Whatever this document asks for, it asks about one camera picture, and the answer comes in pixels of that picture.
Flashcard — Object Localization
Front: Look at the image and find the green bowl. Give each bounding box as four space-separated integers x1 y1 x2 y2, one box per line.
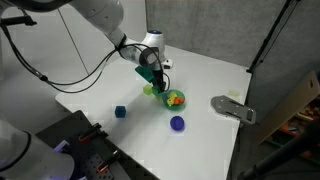
161 88 187 112

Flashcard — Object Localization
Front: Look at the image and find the light green block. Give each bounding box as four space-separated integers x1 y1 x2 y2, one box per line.
142 84 154 96

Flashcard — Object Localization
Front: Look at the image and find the thin black stand pole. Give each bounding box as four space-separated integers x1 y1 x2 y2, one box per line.
246 0 303 75

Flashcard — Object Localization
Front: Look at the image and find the purple bumpy ball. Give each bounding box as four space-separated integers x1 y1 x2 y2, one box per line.
169 115 186 132

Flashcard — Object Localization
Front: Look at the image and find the grey metal plate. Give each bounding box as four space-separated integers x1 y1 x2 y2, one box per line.
209 94 258 126

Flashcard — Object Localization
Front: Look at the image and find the dark blue block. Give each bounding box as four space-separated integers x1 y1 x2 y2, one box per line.
114 105 128 119

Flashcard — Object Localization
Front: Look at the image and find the thick black stand pole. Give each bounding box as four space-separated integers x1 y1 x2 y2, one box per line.
236 119 320 180

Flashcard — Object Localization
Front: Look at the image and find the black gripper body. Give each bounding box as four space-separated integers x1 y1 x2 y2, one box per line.
150 66 168 88

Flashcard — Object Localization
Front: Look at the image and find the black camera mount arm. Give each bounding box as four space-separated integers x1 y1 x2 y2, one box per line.
0 8 38 28

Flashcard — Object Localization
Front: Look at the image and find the orange black clamp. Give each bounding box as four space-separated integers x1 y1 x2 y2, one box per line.
96 149 121 173
77 122 103 143

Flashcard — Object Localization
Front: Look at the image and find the colourful toy shelf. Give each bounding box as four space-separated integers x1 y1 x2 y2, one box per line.
266 101 320 165

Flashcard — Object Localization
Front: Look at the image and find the yellow toy animal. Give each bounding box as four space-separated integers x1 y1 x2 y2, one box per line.
166 92 178 108

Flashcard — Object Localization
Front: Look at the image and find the light brown wooden board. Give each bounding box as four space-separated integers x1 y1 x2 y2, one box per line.
256 70 320 146

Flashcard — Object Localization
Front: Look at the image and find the black perforated base board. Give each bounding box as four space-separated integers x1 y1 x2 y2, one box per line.
34 109 162 180

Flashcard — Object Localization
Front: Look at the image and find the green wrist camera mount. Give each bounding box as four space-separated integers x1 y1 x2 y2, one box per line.
134 65 156 85

